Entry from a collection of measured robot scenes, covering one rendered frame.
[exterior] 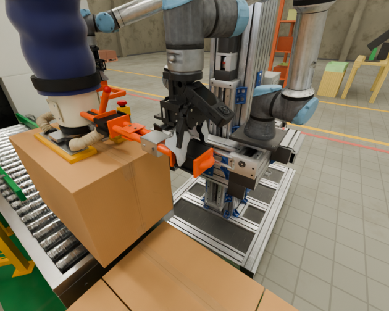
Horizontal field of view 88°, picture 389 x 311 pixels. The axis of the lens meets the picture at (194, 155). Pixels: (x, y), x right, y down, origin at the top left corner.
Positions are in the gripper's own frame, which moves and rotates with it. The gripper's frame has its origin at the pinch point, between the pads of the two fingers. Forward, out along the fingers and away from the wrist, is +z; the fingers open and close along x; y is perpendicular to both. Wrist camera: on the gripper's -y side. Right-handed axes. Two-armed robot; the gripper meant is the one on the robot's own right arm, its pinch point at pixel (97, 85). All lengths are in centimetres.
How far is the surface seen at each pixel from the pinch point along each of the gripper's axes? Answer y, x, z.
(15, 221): -4, -62, 61
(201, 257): 86, -14, 65
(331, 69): 60, 557, 59
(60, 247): 27, -53, 65
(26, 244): 16, -63, 60
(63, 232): 18, -48, 66
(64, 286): 49, -60, 61
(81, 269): 49, -53, 60
